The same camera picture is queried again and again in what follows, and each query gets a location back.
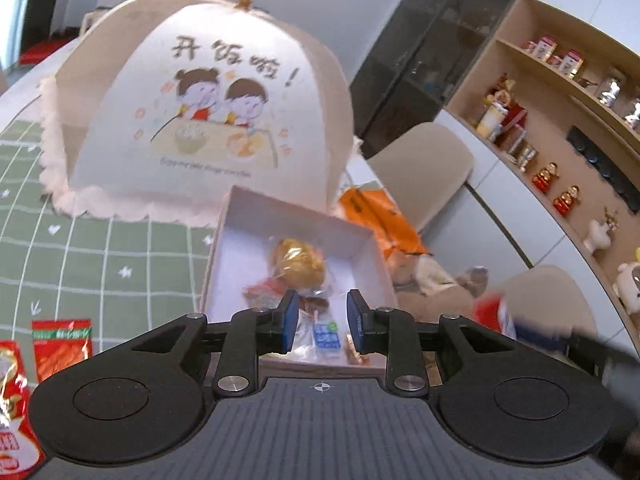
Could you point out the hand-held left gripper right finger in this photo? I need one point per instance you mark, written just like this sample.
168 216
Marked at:
356 322

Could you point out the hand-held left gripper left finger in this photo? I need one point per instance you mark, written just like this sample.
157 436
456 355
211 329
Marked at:
289 322

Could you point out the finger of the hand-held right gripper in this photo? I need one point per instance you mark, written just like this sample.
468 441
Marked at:
542 332

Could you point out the small brown snack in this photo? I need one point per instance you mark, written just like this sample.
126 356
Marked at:
312 303

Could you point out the blue label bread packet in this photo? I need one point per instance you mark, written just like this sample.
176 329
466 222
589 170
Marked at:
325 337

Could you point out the small red snack packet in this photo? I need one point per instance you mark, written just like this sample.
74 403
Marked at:
265 292

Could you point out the golden cake packet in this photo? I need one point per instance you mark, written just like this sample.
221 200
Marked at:
297 262

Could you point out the pink cardboard box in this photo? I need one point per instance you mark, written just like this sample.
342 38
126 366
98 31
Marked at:
300 220

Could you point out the brown plush toy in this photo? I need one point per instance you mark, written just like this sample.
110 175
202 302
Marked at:
430 280

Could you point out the white animal figurine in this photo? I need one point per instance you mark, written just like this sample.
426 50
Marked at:
599 232
629 282

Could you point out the orange paper bag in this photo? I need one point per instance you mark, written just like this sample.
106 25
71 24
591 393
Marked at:
380 220

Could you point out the red gold figurine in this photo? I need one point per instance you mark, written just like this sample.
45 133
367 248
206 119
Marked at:
566 202
545 177

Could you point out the yellow cup with figurine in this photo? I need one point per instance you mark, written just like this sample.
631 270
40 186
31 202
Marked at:
492 120

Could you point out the red chili snack packet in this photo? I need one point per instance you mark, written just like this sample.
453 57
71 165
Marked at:
62 355

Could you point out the clear glass jar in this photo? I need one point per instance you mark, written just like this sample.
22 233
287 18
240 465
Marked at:
610 87

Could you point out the red label jar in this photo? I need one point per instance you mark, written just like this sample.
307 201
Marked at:
569 64
542 50

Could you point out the dark glass cabinet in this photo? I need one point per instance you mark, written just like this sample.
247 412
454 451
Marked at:
425 60

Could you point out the cartoon print mesh food cover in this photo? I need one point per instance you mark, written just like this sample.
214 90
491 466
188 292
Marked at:
200 60

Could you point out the red yellow snack packet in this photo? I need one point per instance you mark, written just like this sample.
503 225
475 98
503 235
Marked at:
15 400

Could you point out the black wall panel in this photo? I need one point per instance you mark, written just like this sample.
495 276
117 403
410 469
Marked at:
600 160

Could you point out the wooden wall shelf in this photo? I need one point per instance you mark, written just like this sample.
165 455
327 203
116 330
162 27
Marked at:
550 110

